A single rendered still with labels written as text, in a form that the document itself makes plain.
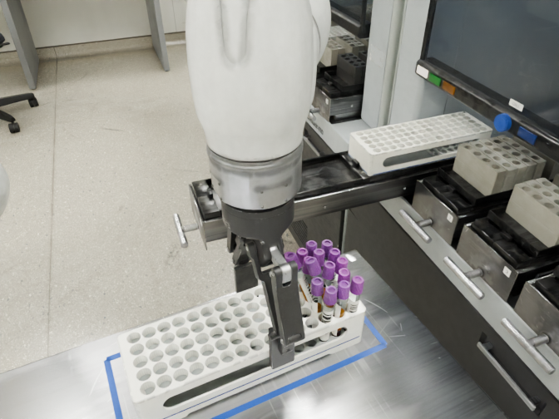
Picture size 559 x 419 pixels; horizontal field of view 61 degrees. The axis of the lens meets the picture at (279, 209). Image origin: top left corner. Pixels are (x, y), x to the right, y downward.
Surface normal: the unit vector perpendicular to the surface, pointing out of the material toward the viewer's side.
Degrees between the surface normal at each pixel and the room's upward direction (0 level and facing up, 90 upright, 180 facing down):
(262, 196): 90
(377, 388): 0
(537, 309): 90
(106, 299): 0
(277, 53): 83
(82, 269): 0
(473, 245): 90
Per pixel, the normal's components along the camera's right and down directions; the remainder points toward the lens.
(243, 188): -0.23, 0.59
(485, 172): -0.94, 0.22
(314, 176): -0.01, -0.79
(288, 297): 0.41, 0.29
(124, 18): 0.34, 0.57
